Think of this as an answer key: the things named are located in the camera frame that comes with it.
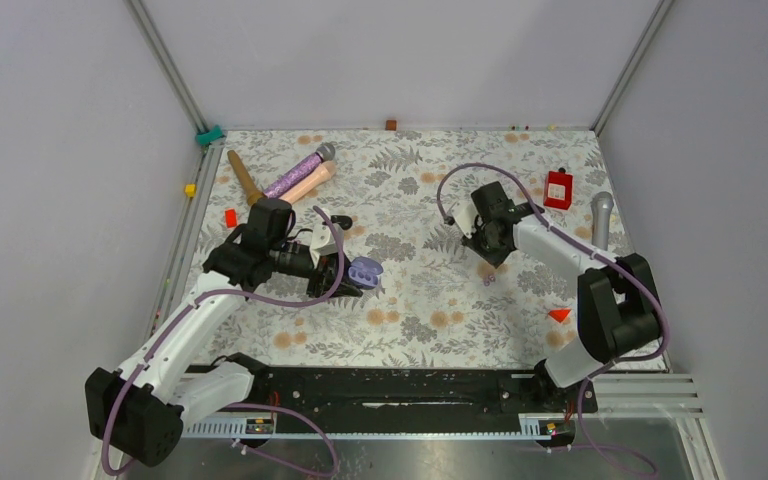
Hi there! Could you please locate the purple glitter toy microphone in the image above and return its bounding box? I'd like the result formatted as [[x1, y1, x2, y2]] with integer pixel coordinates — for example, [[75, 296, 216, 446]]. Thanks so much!
[[264, 142, 336, 198]]

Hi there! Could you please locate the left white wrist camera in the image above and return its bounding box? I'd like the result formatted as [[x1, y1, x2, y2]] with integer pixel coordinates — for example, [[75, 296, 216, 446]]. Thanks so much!
[[309, 223, 343, 261]]

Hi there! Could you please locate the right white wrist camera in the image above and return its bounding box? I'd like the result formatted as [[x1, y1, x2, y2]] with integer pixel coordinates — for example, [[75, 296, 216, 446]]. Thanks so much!
[[446, 200, 479, 239]]

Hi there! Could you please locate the brown toy microphone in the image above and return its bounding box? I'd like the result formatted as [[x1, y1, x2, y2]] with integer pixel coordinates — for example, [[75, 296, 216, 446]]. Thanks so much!
[[227, 150, 264, 206]]

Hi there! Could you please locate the black earbud charging case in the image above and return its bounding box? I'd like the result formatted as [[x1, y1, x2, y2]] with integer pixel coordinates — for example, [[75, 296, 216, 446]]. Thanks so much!
[[330, 215, 354, 231]]

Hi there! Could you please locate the red triangle block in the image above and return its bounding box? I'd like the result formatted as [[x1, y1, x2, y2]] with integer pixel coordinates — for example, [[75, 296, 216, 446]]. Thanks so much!
[[548, 308, 572, 323]]

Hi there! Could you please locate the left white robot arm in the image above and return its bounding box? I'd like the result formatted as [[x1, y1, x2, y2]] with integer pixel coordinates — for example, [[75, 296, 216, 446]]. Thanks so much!
[[85, 198, 383, 476]]

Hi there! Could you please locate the silver toy microphone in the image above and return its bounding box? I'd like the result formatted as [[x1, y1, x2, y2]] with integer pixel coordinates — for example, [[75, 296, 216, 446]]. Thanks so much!
[[591, 191, 615, 250]]

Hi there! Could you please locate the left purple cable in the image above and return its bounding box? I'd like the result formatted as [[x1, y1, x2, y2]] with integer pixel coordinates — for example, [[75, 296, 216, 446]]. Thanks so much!
[[100, 205, 340, 478]]

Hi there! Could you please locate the pink toy microphone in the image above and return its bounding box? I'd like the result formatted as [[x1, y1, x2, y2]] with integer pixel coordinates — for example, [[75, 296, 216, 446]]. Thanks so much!
[[280, 161, 337, 204]]

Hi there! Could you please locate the purple earbud case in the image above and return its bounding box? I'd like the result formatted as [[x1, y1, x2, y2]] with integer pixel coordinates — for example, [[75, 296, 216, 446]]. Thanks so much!
[[347, 256, 384, 290]]

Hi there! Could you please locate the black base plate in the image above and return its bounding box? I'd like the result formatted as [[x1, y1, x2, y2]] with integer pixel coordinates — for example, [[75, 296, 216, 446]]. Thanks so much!
[[207, 353, 599, 437]]

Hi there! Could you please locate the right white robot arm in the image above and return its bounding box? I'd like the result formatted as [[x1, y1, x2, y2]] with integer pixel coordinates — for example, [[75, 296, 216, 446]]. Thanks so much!
[[461, 182, 664, 412]]

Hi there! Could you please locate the teal corner bracket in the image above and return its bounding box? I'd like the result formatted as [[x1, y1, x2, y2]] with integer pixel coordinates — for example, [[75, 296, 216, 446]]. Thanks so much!
[[195, 125, 224, 147]]

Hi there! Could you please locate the red small block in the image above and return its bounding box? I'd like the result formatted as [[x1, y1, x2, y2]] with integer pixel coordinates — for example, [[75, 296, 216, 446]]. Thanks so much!
[[224, 209, 238, 229]]

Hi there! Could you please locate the red square box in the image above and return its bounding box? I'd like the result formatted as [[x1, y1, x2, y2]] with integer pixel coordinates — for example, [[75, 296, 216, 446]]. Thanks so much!
[[543, 167, 573, 210]]

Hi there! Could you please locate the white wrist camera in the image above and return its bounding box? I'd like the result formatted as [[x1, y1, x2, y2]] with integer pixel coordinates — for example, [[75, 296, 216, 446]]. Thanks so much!
[[446, 200, 479, 239], [309, 223, 343, 261]]

